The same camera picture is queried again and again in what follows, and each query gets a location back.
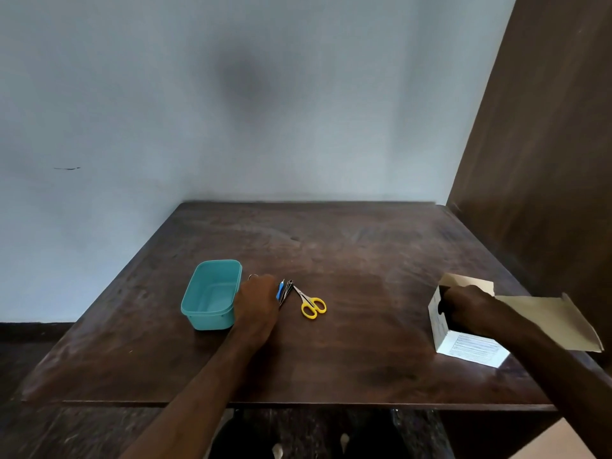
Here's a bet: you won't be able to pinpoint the teal plastic container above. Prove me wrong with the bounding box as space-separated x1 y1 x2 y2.
180 259 244 332

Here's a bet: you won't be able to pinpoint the beige board surface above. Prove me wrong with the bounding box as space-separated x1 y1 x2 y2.
509 418 599 459

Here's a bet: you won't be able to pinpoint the white cardboard box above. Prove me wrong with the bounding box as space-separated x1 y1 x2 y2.
428 273 604 369

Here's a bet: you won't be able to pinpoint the person's right hand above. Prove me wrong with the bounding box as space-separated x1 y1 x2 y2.
439 284 506 338

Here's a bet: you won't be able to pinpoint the person's right forearm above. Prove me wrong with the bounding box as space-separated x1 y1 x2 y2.
492 300 612 459

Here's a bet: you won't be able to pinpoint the person's left forearm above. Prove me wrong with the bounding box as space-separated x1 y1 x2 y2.
119 324 276 459

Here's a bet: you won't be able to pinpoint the yellow handled scissors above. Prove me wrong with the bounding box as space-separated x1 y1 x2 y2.
292 284 328 321

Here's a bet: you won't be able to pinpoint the person's left hand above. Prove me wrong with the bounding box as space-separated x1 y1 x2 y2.
233 273 281 347

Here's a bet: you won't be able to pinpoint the brown wooden cabinet panel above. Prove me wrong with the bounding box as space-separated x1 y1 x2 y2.
446 0 612 374

